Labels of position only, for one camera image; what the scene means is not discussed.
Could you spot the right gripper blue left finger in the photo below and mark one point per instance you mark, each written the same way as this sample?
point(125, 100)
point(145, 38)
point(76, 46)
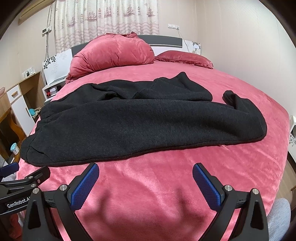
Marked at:
point(39, 221)

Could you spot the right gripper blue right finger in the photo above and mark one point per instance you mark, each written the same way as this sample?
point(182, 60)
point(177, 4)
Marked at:
point(251, 223)

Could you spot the black knitted garment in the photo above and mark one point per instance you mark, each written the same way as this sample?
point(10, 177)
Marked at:
point(119, 119)

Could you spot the grey knitted sleeve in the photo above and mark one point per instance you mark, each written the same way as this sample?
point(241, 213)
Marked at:
point(278, 219)

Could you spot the light blue white jar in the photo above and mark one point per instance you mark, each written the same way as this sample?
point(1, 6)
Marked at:
point(14, 148)

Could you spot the wooden shelf unit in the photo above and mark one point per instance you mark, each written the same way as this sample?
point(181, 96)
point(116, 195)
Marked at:
point(10, 131)

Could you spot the pink velvet bed cover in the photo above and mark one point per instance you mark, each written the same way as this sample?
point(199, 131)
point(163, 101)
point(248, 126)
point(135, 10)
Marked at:
point(154, 196)

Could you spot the white and wood desk cabinet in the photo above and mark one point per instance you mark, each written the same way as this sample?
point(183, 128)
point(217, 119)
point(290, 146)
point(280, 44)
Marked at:
point(25, 95)

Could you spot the white bedside table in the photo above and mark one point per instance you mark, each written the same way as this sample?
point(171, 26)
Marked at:
point(50, 90)

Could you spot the dark pink pillow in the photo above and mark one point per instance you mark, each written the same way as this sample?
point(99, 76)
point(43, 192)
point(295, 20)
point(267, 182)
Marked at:
point(184, 57)

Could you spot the large pink folded duvet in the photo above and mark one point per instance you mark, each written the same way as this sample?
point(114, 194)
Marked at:
point(108, 51)

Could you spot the patterned white curtain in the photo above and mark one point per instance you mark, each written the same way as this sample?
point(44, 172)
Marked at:
point(78, 22)

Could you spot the white wall socket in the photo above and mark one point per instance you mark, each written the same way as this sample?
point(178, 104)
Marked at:
point(171, 26)

